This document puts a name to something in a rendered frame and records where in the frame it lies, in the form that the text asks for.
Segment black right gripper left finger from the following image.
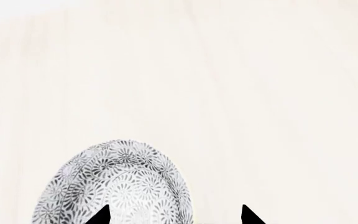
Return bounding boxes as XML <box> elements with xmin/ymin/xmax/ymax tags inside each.
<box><xmin>85</xmin><ymin>203</ymin><xmax>111</xmax><ymax>224</ymax></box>

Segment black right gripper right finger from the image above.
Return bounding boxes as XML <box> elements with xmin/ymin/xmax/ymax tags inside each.
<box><xmin>241</xmin><ymin>203</ymin><xmax>267</xmax><ymax>224</ymax></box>

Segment grey floral patterned bowl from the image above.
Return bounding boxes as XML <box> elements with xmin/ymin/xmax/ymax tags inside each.
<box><xmin>31</xmin><ymin>139</ymin><xmax>195</xmax><ymax>224</ymax></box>

